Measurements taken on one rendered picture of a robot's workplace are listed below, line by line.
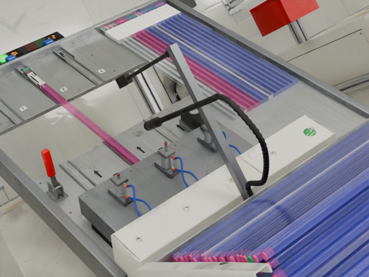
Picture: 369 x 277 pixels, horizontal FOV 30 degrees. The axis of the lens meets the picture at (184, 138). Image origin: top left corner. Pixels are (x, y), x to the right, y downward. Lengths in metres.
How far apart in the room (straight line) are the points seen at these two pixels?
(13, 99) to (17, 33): 0.93
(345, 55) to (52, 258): 1.38
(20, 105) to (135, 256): 0.61
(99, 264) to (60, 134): 1.31
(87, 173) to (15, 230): 0.43
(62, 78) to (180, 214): 0.61
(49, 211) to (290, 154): 0.47
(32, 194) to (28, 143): 1.10
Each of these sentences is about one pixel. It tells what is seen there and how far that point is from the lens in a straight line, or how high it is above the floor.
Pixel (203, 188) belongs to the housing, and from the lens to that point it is 1.25.
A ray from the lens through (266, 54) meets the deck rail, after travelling 1.72.
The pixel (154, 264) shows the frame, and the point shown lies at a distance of 1.03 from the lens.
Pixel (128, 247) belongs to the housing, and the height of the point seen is 1.29.
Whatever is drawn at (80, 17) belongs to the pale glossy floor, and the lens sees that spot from 2.65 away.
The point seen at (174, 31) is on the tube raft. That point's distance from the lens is 1.81.
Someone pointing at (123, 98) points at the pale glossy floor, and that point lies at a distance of 2.63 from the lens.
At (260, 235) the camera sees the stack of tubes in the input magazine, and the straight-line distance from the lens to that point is 0.94.
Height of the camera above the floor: 2.37
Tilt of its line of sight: 61 degrees down
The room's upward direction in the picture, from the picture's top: 71 degrees clockwise
